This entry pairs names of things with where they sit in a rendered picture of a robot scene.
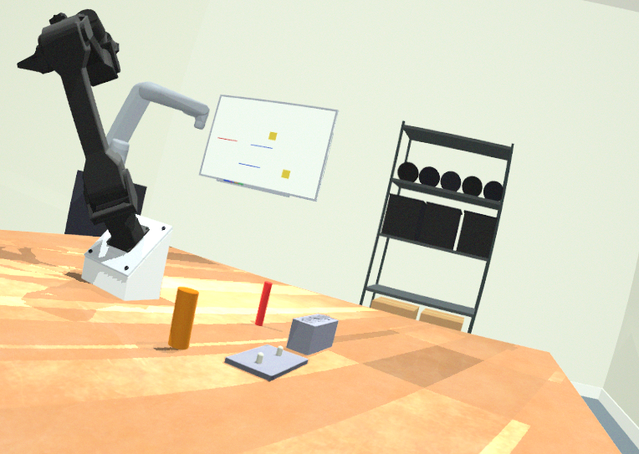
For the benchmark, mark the red peg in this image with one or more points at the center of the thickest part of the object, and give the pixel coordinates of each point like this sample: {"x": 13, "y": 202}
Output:
{"x": 263, "y": 303}

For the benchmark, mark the orange cylinder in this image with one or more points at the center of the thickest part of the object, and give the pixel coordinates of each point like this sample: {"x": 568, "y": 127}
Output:
{"x": 182, "y": 318}

